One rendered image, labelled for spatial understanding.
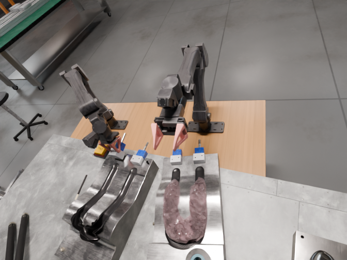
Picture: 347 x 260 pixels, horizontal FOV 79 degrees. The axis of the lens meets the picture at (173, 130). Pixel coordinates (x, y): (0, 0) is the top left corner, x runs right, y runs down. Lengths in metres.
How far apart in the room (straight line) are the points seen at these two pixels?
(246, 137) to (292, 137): 1.04
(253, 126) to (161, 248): 0.70
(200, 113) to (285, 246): 0.61
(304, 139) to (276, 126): 0.25
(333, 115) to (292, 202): 1.47
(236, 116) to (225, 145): 0.19
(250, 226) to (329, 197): 0.31
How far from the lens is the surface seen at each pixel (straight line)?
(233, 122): 1.16
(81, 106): 0.97
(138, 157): 1.01
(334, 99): 2.46
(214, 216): 0.85
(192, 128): 1.15
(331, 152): 2.09
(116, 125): 1.38
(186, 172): 0.96
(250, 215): 0.93
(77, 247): 1.07
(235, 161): 1.03
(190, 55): 0.88
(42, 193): 1.43
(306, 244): 0.86
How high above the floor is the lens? 1.69
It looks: 49 degrees down
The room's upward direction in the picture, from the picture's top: 24 degrees counter-clockwise
